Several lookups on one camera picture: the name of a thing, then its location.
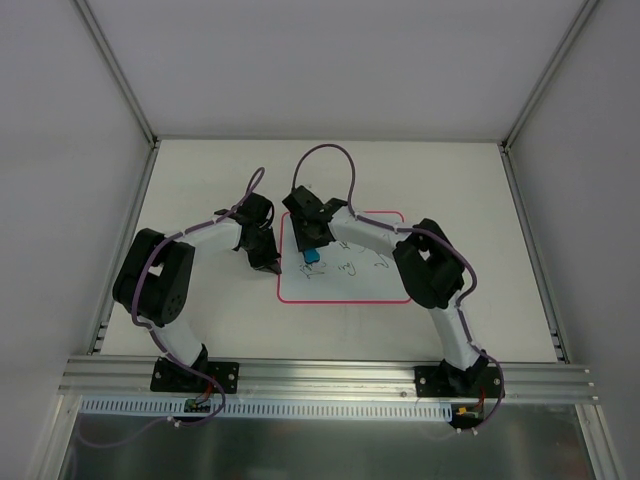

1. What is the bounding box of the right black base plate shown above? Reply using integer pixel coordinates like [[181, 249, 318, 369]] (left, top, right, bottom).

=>
[[413, 361, 503, 399]]

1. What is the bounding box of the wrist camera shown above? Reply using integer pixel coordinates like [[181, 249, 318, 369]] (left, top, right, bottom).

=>
[[282, 186, 324, 216], [234, 193, 274, 228]]

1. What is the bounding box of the left aluminium frame post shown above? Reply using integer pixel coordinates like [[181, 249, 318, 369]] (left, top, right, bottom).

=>
[[70, 0, 158, 149]]

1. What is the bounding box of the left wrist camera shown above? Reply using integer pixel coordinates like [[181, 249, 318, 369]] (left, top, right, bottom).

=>
[[234, 193, 274, 228]]

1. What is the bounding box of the right aluminium frame post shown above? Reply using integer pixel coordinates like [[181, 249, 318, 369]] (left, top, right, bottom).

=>
[[501, 0, 600, 152]]

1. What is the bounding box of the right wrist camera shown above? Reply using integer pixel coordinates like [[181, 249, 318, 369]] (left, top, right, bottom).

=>
[[282, 186, 324, 216]]

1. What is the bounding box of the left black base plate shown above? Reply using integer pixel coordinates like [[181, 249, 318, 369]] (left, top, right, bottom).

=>
[[150, 358, 240, 394]]

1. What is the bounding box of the blue whiteboard eraser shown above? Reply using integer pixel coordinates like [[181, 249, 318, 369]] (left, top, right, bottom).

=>
[[302, 248, 321, 265]]

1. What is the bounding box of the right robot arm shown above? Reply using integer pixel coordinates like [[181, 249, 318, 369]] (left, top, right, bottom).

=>
[[283, 186, 490, 397]]

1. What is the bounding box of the white slotted cable duct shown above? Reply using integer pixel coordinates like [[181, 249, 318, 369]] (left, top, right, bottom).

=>
[[79, 395, 453, 423]]

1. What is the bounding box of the aluminium mounting rail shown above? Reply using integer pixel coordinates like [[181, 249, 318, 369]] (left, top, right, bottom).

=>
[[58, 355, 600, 404]]

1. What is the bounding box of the pink-framed whiteboard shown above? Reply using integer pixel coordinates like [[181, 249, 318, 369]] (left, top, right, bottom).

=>
[[277, 213, 410, 305]]

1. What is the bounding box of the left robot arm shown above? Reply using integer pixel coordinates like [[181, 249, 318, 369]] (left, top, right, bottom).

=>
[[112, 193, 281, 391]]

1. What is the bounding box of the aluminium frame post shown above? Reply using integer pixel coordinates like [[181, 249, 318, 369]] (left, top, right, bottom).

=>
[[70, 0, 158, 149], [501, 0, 600, 152]]

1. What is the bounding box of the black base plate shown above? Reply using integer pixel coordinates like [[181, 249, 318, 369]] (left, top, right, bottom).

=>
[[413, 361, 503, 399], [150, 358, 240, 394]]

